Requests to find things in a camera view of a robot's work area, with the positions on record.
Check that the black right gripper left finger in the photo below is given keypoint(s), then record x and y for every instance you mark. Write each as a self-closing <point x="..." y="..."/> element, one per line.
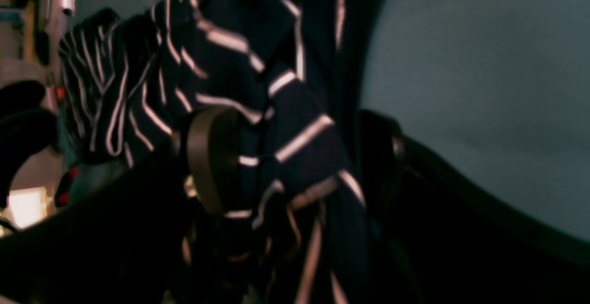
<point x="119" y="244"/>

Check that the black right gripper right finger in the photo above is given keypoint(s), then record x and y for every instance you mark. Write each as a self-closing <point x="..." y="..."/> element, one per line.
<point x="440" y="239"/>

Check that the light blue tablecloth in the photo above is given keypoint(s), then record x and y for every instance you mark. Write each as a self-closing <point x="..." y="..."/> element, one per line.
<point x="498" y="88"/>

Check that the navy white striped t-shirt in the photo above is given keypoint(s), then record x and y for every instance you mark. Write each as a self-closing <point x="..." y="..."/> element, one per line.
<point x="258" y="89"/>

